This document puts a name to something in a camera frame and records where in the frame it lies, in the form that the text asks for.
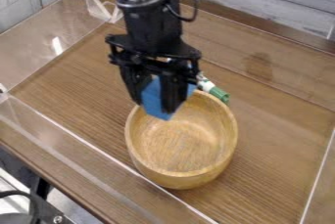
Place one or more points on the green white marker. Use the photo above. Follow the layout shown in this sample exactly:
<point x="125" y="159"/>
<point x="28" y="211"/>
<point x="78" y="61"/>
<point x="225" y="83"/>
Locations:
<point x="206" y="86"/>

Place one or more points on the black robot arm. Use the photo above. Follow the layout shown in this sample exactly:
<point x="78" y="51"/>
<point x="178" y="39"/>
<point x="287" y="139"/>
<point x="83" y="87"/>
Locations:
<point x="152" y="53"/>

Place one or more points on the brown wooden bowl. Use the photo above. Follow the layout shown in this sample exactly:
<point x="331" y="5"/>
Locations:
<point x="182" y="152"/>

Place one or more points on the black metal table bracket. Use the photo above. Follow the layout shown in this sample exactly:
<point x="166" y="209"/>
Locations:
<point x="46" y="213"/>

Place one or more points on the clear acrylic triangle bracket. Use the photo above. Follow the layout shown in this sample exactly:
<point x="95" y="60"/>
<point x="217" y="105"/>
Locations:
<point x="103" y="10"/>

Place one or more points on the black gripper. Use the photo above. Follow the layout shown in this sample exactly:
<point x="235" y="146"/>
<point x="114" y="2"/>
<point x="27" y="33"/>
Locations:
<point x="153" y="50"/>

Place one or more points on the blue rectangular block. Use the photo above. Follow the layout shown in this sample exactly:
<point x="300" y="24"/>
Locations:
<point x="150" y="100"/>

